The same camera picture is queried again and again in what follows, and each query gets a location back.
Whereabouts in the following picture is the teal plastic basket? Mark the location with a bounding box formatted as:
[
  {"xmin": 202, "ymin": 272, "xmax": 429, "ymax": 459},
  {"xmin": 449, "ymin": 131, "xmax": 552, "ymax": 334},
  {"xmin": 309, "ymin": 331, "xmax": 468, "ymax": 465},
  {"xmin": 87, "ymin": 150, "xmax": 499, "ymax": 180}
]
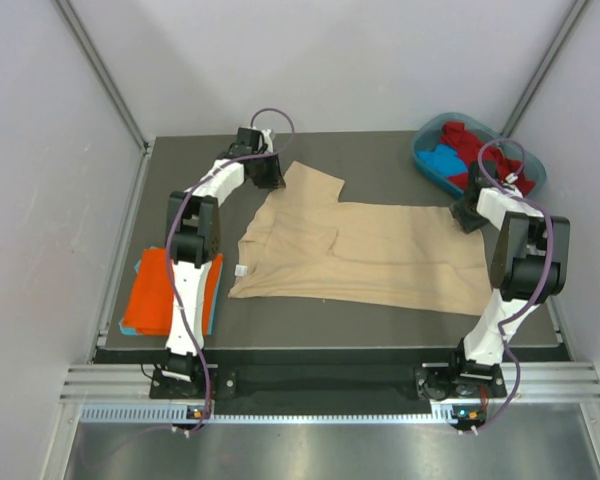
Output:
[{"xmin": 410, "ymin": 112, "xmax": 548, "ymax": 199}]

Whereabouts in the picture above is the beige t shirt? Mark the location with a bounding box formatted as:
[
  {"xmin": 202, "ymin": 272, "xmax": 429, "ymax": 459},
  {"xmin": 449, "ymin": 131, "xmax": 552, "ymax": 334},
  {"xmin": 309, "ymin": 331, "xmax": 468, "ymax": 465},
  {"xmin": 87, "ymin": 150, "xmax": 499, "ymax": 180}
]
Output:
[{"xmin": 229, "ymin": 162, "xmax": 491, "ymax": 316}]

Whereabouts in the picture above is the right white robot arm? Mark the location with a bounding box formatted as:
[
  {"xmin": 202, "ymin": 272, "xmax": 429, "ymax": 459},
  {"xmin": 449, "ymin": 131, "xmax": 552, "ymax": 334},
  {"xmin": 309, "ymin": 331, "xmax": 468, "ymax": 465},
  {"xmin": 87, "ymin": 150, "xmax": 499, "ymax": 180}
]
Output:
[{"xmin": 446, "ymin": 161, "xmax": 571, "ymax": 396}]

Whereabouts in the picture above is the light blue folded t shirt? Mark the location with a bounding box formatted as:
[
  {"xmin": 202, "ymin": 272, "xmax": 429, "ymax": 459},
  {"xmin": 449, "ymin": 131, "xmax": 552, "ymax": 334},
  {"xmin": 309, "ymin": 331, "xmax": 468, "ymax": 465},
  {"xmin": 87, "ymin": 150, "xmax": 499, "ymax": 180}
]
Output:
[{"xmin": 118, "ymin": 244, "xmax": 226, "ymax": 338}]

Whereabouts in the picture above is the orange folded t shirt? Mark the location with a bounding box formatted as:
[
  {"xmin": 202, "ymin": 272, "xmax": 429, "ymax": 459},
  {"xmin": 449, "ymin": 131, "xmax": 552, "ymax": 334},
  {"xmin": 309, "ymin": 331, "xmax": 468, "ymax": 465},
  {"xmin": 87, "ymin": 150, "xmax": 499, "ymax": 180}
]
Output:
[{"xmin": 122, "ymin": 247, "xmax": 225, "ymax": 337}]

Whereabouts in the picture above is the blue t shirt in basket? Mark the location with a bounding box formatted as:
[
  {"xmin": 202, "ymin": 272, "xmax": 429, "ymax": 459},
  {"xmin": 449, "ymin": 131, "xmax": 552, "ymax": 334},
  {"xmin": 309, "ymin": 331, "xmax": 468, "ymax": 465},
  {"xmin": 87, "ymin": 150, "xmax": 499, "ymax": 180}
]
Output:
[{"xmin": 416, "ymin": 144, "xmax": 468, "ymax": 178}]

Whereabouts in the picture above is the aluminium corner post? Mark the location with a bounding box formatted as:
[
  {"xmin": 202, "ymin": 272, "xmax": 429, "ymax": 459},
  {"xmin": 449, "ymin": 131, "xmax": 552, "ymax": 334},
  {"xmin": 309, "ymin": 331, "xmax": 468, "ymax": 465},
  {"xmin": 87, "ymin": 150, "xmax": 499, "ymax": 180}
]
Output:
[
  {"xmin": 501, "ymin": 0, "xmax": 592, "ymax": 137},
  {"xmin": 51, "ymin": 0, "xmax": 149, "ymax": 151}
]

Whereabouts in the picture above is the aluminium frame rail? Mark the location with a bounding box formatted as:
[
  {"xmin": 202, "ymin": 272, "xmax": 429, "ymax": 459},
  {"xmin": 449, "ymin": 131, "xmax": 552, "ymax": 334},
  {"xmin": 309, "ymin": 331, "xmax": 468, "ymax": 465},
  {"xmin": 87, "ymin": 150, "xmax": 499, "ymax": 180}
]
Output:
[{"xmin": 60, "ymin": 362, "xmax": 600, "ymax": 405}]

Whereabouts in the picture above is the right aluminium corner post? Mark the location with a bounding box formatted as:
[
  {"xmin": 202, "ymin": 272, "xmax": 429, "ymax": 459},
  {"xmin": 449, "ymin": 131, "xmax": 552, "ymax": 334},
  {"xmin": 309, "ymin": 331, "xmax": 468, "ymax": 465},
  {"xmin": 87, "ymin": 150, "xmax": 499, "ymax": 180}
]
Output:
[{"xmin": 501, "ymin": 0, "xmax": 592, "ymax": 137}]

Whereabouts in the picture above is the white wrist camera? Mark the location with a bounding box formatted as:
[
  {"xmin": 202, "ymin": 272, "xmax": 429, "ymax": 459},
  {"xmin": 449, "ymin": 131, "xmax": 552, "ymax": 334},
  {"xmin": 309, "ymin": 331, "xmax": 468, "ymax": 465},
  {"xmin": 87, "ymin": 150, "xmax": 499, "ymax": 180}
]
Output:
[
  {"xmin": 260, "ymin": 129, "xmax": 275, "ymax": 153},
  {"xmin": 503, "ymin": 173, "xmax": 522, "ymax": 196}
]

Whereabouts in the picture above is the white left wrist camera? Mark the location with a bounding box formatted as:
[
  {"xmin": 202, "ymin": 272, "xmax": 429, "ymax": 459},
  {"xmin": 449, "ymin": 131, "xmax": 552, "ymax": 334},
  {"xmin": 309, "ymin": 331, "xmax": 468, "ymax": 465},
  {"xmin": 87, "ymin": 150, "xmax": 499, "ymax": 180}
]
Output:
[{"xmin": 260, "ymin": 129, "xmax": 275, "ymax": 153}]

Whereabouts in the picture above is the red t shirt in basket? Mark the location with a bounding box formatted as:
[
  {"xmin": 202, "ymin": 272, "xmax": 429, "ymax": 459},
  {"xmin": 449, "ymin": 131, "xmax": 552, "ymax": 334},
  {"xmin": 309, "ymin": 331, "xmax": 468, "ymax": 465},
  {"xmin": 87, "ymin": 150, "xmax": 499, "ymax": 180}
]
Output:
[{"xmin": 439, "ymin": 121, "xmax": 537, "ymax": 196}]

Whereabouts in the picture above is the left aluminium corner post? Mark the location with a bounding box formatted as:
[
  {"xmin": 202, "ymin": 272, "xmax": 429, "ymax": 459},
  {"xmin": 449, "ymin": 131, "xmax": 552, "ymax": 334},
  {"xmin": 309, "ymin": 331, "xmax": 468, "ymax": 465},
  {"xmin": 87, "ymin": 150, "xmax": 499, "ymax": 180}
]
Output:
[{"xmin": 51, "ymin": 0, "xmax": 149, "ymax": 151}]

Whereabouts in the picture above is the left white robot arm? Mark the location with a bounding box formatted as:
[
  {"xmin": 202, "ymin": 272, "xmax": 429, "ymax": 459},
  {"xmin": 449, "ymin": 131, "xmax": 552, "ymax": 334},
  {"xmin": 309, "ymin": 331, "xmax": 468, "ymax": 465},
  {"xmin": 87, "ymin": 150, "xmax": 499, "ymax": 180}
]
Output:
[{"xmin": 165, "ymin": 127, "xmax": 285, "ymax": 358}]

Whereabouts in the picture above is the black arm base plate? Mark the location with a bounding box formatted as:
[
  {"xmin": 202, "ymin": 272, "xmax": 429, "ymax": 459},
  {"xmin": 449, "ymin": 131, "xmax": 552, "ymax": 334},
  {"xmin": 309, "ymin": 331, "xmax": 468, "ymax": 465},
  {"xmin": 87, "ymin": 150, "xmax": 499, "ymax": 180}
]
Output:
[{"xmin": 149, "ymin": 347, "xmax": 506, "ymax": 404}]

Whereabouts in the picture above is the slotted grey cable duct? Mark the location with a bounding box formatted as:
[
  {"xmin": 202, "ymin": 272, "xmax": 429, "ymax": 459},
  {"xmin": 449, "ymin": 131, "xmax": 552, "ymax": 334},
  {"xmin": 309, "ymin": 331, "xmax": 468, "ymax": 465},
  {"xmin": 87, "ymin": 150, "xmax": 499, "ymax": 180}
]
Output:
[{"xmin": 79, "ymin": 402, "xmax": 486, "ymax": 425}]

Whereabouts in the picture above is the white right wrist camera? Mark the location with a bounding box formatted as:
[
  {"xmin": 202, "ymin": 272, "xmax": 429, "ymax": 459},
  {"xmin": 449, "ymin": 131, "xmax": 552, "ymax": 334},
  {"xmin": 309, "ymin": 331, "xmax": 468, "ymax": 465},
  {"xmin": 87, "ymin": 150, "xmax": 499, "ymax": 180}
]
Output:
[{"xmin": 503, "ymin": 173, "xmax": 522, "ymax": 196}]

